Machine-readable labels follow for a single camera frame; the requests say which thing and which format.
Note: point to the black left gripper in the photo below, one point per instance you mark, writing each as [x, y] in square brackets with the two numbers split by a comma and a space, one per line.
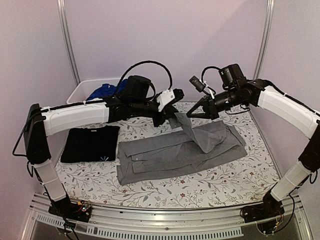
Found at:
[168, 111]

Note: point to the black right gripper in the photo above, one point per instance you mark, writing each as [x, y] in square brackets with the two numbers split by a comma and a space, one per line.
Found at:
[212, 114]

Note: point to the grey garment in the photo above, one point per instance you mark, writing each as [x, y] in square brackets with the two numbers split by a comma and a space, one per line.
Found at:
[179, 153]

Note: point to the black t-shirt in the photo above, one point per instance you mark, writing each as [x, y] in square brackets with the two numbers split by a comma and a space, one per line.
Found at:
[90, 145]

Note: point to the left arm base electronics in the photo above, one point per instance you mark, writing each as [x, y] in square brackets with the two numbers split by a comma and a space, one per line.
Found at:
[80, 211]

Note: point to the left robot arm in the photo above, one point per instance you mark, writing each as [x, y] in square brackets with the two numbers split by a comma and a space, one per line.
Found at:
[47, 121]

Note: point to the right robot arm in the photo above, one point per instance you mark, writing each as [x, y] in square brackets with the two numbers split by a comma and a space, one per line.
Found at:
[272, 146]

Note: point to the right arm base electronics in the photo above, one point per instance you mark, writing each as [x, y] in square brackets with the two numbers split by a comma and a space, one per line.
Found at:
[262, 215]

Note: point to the white plastic laundry bin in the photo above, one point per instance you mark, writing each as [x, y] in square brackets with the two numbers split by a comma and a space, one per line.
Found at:
[87, 87]

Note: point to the blue garment in bin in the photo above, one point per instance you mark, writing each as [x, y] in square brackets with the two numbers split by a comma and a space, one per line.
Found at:
[107, 90]

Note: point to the floral tablecloth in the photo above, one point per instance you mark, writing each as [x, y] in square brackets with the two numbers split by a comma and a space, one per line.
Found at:
[97, 182]

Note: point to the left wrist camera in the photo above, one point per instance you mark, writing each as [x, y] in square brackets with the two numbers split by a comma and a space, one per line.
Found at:
[139, 89]

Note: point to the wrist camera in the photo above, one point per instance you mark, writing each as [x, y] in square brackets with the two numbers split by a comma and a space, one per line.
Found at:
[230, 75]
[139, 89]

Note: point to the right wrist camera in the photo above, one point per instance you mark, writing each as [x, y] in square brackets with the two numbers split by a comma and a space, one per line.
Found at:
[230, 75]

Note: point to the right aluminium frame post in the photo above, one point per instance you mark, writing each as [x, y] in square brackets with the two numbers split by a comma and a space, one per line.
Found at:
[265, 38]

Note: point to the aluminium frame post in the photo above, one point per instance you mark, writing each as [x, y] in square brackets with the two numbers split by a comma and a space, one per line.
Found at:
[62, 12]
[265, 38]

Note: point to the left aluminium frame post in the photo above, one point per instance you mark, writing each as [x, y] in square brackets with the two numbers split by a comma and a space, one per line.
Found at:
[62, 12]

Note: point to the aluminium front rail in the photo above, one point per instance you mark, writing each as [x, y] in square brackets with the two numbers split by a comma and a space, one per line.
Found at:
[115, 222]

